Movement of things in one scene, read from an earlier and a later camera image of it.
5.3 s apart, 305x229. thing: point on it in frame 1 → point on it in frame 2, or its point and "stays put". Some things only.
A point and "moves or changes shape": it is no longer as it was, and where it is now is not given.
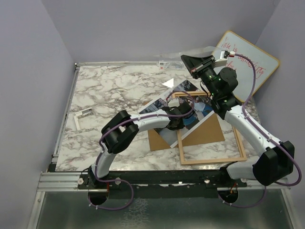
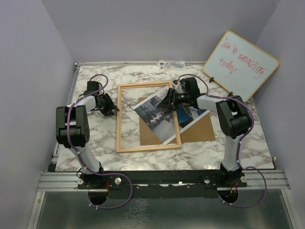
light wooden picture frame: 182,162 → 148,85
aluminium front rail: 68,181 stays put
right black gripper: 195,63 → 167,102
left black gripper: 179,126 → 110,103
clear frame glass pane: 196,52 → 143,122
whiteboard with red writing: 265,64 stays put
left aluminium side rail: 55,155 stays put
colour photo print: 197,109 moves or changes shape
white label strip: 171,65 stays put
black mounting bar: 197,184 stays put
